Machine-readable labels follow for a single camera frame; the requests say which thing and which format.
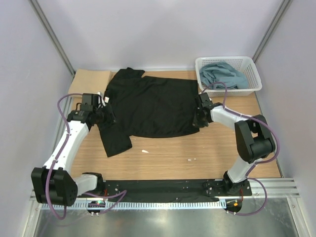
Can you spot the blue t shirt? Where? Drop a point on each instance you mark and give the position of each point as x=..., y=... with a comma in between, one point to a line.
x=222, y=75

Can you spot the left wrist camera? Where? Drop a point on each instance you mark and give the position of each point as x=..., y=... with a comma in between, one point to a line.
x=92, y=102

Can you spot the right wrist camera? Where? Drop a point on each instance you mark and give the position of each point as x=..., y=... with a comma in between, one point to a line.
x=203, y=101

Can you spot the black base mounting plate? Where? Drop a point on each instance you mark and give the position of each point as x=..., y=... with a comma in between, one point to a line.
x=172, y=191

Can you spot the aluminium frame rail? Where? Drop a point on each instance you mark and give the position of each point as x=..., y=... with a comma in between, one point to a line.
x=267, y=187

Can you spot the white plastic basket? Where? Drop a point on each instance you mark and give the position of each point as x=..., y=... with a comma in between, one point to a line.
x=243, y=64

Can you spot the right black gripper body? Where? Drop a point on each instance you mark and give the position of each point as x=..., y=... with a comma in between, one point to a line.
x=198, y=121

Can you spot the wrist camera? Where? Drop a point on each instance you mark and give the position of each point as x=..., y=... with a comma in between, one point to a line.
x=92, y=102
x=203, y=101

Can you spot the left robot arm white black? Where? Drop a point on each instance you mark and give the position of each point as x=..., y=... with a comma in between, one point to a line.
x=52, y=183

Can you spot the folded beige t shirt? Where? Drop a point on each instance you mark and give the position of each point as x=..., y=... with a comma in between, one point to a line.
x=87, y=81

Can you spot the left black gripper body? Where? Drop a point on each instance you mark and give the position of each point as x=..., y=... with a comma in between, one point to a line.
x=104, y=116

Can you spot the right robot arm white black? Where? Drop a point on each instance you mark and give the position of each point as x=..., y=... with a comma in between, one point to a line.
x=254, y=140

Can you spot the white slotted cable duct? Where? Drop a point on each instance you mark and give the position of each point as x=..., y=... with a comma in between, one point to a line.
x=101, y=205

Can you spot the black t shirt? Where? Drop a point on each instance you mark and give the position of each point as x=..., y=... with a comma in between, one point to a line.
x=147, y=106

